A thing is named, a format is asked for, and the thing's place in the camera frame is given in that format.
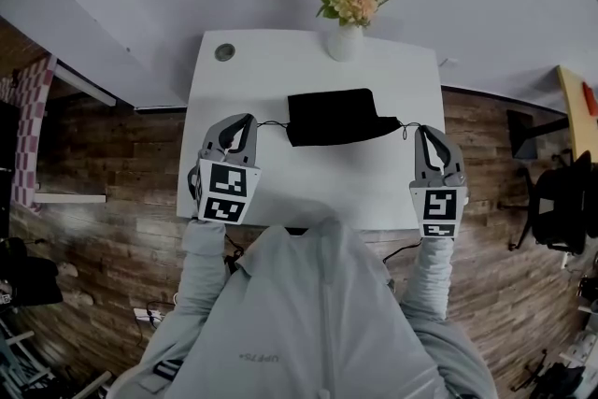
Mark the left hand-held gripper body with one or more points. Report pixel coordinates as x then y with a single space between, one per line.
224 196

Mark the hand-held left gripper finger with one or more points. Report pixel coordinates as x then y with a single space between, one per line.
212 140
250 149

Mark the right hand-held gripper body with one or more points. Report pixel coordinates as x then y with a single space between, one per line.
439 210

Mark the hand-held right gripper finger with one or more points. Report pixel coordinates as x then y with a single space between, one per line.
421 163
451 156

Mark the person's left forearm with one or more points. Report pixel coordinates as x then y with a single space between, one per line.
203 266

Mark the person's right forearm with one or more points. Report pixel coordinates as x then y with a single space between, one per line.
430 280

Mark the black desk base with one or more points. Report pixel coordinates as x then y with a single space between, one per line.
521 135

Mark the person's black trousers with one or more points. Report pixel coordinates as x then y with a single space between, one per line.
295 231

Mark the yellow wooden desk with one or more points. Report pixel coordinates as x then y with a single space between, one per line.
579 117

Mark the white power strip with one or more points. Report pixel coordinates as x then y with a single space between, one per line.
148 314

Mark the white ribbed vase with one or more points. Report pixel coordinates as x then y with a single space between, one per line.
345 44

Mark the person's grey jacket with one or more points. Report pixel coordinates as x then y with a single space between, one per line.
308 317

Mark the red object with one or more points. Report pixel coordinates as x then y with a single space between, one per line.
591 100

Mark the pink checkered chair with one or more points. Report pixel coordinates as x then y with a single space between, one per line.
30 117

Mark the small black office chair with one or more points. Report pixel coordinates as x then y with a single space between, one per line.
560 374

